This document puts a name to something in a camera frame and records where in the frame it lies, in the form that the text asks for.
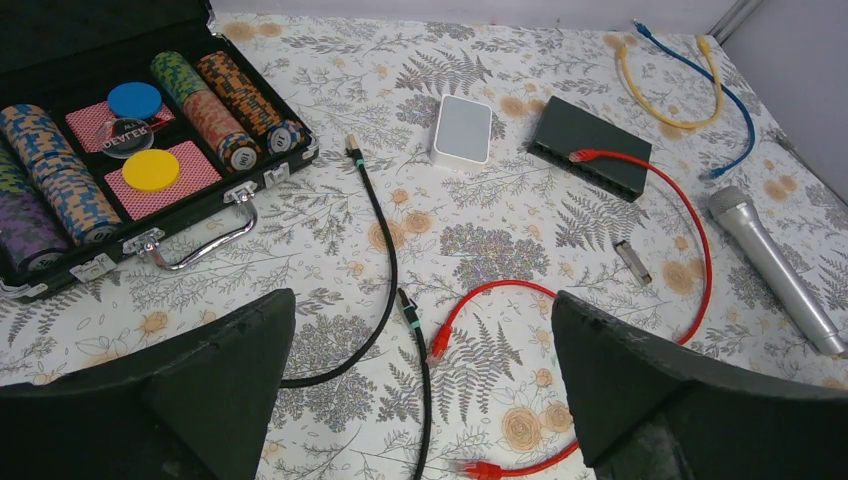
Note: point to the small metal coupler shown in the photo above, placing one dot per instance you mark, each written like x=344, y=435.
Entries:
x=633, y=262

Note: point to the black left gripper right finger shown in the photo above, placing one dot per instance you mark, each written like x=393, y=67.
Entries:
x=647, y=408

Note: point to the white router box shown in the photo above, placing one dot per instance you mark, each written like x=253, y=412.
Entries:
x=461, y=139

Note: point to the black poker chip case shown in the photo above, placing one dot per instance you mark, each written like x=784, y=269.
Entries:
x=67, y=215

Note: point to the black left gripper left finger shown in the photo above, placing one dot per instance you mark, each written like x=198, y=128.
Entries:
x=196, y=406

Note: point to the silver microphone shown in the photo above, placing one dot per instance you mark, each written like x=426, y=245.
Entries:
x=736, y=213

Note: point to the yellow round chip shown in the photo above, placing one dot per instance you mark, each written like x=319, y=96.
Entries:
x=151, y=170

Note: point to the blue round chip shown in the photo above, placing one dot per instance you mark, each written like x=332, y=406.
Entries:
x=135, y=99

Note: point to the clear dealer button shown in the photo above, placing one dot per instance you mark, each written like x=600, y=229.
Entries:
x=121, y=138

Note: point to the black network switch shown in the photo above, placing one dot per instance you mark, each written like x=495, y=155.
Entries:
x=564, y=128

